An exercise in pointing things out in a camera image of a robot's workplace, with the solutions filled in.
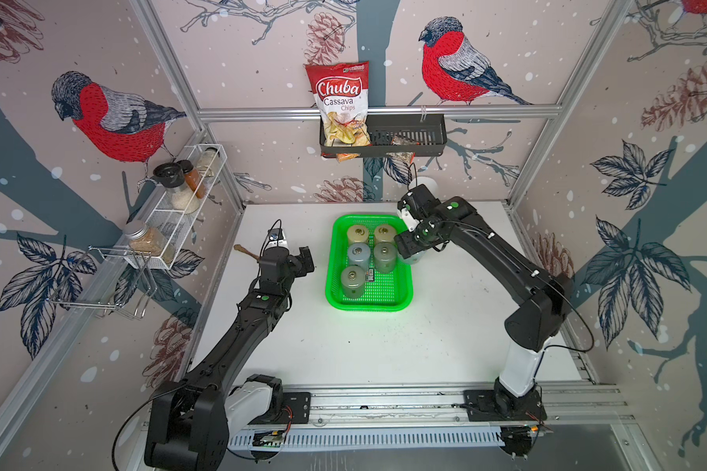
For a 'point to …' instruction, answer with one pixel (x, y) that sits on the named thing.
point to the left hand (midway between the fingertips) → (298, 243)
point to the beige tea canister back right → (385, 233)
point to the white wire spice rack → (123, 282)
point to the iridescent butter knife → (240, 247)
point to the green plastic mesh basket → (337, 262)
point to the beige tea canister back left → (357, 234)
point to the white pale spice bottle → (207, 161)
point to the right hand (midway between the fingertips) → (409, 242)
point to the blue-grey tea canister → (358, 254)
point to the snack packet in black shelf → (399, 139)
